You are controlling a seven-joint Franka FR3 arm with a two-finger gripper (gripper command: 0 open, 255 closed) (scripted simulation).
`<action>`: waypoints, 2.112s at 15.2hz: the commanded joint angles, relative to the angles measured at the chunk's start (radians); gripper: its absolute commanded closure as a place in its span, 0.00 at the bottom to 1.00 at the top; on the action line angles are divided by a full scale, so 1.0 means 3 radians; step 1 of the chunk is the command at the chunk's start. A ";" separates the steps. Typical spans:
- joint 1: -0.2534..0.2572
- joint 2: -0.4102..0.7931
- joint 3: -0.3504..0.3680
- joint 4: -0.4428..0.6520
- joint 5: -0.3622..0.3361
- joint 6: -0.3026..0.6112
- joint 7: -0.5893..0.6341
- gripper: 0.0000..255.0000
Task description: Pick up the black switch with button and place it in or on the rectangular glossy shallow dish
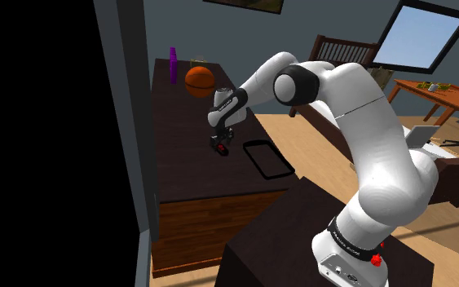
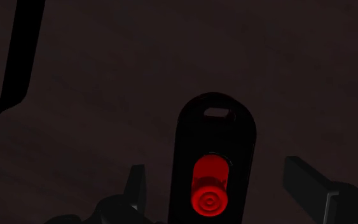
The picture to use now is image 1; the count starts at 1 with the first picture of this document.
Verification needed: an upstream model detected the black rectangular tray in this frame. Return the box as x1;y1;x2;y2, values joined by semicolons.
242;139;297;181

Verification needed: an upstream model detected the dark wooden chest of drawers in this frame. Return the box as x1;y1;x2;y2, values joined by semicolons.
149;58;302;279

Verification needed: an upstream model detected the orange basketball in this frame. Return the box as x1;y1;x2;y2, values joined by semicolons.
184;65;217;99

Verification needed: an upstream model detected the purple bottle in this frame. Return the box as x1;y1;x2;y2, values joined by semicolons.
169;46;178;86

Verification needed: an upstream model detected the dark robot stand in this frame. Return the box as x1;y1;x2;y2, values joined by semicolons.
214;176;435;287

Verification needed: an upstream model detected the black framed window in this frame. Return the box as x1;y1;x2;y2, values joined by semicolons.
371;0;459;76

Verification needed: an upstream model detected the orange wooden table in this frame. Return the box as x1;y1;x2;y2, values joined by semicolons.
386;77;459;127

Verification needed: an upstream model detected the dark framed wall picture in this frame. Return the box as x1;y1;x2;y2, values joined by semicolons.
202;0;285;15

